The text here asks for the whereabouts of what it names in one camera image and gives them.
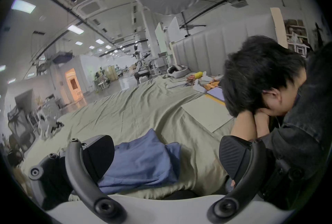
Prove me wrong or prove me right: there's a pale green flat folder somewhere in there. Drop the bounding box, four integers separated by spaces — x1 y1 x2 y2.
181 94 234 133

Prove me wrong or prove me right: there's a bed with pale green sheet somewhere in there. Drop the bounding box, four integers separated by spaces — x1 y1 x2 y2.
23 72 237 201

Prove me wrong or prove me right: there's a humanoid robot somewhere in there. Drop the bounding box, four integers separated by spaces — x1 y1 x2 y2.
132 45 151 84

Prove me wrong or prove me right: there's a black office chair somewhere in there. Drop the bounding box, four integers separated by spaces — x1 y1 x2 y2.
7 106 36 152

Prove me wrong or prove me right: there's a tall beige cardboard panel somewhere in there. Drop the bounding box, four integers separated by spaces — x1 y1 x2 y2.
270 7 289 49

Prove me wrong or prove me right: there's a blue garment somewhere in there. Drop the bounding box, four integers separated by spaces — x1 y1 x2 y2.
98 128 182 195

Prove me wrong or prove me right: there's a white paper box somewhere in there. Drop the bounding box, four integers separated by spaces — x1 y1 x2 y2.
192 80 208 93

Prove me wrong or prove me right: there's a grey and white round headset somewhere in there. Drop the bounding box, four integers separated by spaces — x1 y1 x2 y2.
167 64 190 79

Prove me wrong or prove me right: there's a grey padded headboard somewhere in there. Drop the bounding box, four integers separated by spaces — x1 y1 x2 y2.
172 13 276 81

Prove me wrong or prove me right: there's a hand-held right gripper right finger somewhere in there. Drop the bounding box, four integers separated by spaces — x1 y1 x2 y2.
207 136 304 222

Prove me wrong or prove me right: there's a shelf with boxes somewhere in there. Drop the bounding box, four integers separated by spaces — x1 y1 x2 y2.
284 19 311 57

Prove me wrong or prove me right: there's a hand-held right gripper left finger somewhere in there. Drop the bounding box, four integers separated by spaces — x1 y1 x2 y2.
29 135 128 224

